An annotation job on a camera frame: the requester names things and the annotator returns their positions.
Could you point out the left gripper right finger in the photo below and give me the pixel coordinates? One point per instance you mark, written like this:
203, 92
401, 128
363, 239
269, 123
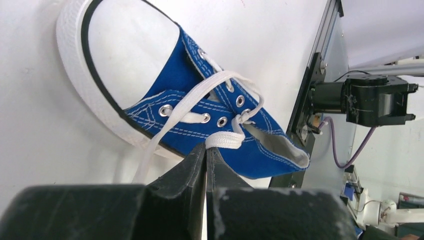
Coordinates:
237, 211

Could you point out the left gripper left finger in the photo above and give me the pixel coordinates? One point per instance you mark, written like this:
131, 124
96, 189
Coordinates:
169, 208

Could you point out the white shoelace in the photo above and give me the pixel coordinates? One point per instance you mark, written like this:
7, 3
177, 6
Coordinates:
182, 113

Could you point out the blue canvas sneaker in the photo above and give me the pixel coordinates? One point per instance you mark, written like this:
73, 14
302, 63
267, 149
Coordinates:
132, 64

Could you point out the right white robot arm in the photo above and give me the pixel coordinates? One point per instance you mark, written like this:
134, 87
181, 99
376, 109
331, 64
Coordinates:
366, 100

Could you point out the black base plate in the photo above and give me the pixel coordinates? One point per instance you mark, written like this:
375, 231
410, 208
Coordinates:
300, 127

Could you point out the aluminium frame rail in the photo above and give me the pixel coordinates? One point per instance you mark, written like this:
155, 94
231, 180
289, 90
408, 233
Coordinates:
332, 11

